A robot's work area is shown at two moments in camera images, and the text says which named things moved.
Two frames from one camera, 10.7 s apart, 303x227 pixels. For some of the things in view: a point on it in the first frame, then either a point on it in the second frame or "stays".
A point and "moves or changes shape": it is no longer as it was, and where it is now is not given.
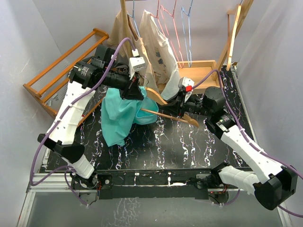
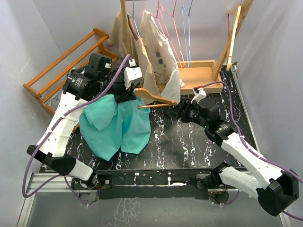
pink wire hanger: [161, 7] stays
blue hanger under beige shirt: [132, 17] stays
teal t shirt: [118, 115] moves or changes shape
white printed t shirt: [162, 58] stays
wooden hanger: [184, 118] moves or changes shape
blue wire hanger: [188, 14] stays
